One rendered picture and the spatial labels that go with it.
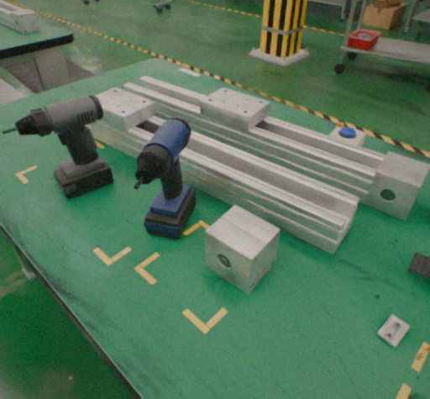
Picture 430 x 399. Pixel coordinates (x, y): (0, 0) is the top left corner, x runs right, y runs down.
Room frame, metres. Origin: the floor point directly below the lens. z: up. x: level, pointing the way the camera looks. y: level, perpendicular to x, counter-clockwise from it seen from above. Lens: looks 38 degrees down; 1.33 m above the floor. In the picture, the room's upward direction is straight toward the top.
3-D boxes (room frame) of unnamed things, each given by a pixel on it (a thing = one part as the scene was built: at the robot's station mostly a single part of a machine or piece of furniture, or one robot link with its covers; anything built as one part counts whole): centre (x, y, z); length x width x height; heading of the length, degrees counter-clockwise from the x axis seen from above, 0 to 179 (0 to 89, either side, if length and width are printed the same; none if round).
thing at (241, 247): (0.45, -0.06, 0.83); 0.11 x 0.10 x 0.10; 141
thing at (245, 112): (0.89, -0.05, 0.87); 0.16 x 0.11 x 0.07; 54
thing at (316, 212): (0.74, 0.06, 0.82); 0.80 x 0.10 x 0.09; 54
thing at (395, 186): (0.64, -0.42, 0.83); 0.12 x 0.09 x 0.10; 144
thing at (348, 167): (0.89, -0.05, 0.82); 0.80 x 0.10 x 0.09; 54
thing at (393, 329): (0.30, -0.29, 0.78); 0.05 x 0.03 x 0.01; 132
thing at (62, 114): (0.66, 0.34, 0.89); 0.20 x 0.08 x 0.22; 126
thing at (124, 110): (0.89, 0.26, 0.87); 0.16 x 0.11 x 0.07; 54
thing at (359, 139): (0.82, -0.35, 0.81); 0.10 x 0.08 x 0.06; 144
